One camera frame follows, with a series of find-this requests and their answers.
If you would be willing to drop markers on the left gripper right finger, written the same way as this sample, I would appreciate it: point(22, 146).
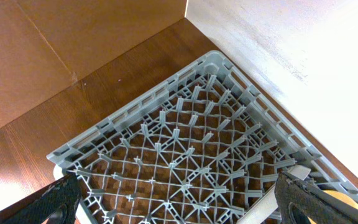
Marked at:
point(301, 202)

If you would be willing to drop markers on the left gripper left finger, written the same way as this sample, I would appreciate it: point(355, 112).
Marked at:
point(55, 203)

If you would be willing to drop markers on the grey plate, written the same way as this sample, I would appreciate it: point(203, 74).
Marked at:
point(266, 205)

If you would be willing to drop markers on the yellow bowl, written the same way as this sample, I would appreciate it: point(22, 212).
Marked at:
point(342, 197)

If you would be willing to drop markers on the grey dishwasher rack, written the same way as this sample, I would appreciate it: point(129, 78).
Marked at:
point(201, 147)

